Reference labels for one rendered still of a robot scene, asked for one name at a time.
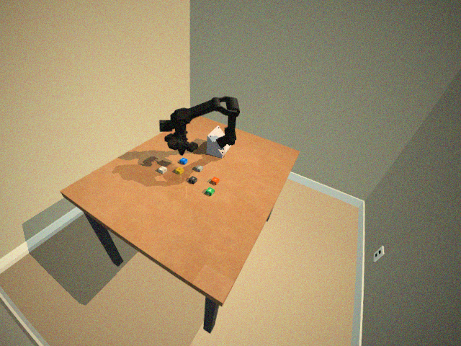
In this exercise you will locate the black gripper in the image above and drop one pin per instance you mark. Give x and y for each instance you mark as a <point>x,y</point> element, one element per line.
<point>192,146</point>

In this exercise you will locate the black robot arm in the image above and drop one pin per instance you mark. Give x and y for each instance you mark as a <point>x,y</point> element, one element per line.
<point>182,116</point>

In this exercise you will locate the green block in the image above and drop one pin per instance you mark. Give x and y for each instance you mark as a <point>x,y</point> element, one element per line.
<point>210,191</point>

